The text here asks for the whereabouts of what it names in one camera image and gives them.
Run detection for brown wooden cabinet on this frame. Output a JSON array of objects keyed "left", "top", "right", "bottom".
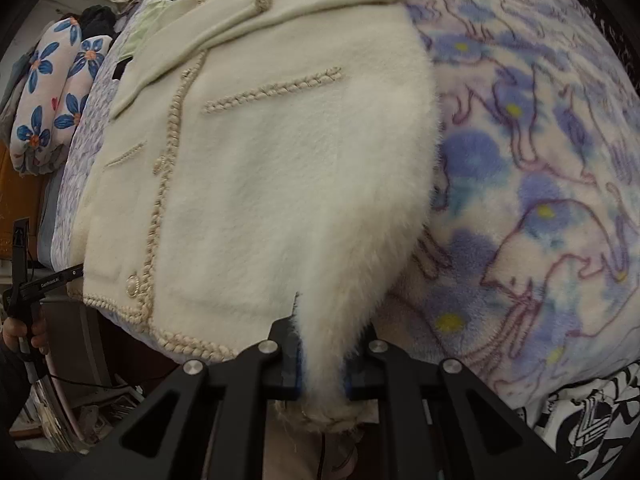
[{"left": 0, "top": 137, "right": 48, "bottom": 261}]

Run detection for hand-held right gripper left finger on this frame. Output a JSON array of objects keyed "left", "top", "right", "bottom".
[{"left": 65, "top": 305, "right": 306, "bottom": 480}]

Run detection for light green garment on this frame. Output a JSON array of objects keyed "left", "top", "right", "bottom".
[{"left": 117, "top": 0, "right": 211, "bottom": 58}]

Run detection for person's left forearm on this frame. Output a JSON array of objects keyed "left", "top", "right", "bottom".
[{"left": 0, "top": 345, "right": 32, "bottom": 438}]

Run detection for white fluffy cardigan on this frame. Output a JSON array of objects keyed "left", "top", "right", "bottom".
[{"left": 67, "top": 0, "right": 441, "bottom": 433}]

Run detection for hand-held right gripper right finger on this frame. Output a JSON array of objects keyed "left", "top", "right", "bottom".
[{"left": 342, "top": 322, "right": 571, "bottom": 480}]

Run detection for person's left hand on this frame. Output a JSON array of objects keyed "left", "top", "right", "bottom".
[{"left": 2, "top": 305, "right": 51, "bottom": 357}]

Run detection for black white printed fabric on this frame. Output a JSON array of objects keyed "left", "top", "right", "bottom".
[{"left": 515, "top": 360, "right": 640, "bottom": 480}]

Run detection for folded blue floral quilt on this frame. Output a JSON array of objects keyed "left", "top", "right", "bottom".
[{"left": 10, "top": 17, "right": 112, "bottom": 176}]

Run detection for thin black cable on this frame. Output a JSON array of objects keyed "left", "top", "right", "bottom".
[{"left": 45, "top": 372, "right": 153, "bottom": 393}]

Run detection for grey folded cloths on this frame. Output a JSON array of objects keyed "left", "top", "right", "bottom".
[{"left": 0, "top": 52, "right": 31, "bottom": 131}]

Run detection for purple cat-print blanket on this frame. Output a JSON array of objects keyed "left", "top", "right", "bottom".
[{"left": 52, "top": 0, "right": 640, "bottom": 406}]

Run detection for black white patterned cloth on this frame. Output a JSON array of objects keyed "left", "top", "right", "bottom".
[{"left": 540, "top": 0, "right": 640, "bottom": 106}]

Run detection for dark clothes pile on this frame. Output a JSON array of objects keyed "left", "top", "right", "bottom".
[{"left": 79, "top": 5, "right": 121, "bottom": 36}]

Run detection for chrome curved metal rim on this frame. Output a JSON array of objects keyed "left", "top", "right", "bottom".
[{"left": 22, "top": 357, "right": 78, "bottom": 453}]

